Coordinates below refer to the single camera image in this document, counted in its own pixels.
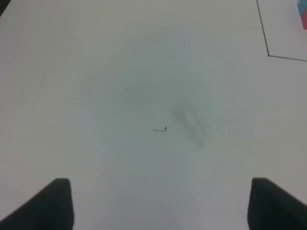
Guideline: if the template blue cube block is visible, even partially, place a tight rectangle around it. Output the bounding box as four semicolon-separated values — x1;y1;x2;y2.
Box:
296;0;307;17

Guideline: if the template red cube block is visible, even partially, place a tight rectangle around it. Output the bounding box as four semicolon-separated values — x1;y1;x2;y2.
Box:
301;9;307;30

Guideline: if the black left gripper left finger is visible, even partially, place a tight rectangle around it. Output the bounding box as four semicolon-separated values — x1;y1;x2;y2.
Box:
0;178;74;230

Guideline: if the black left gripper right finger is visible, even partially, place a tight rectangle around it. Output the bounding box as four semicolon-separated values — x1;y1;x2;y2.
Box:
247;178;307;230

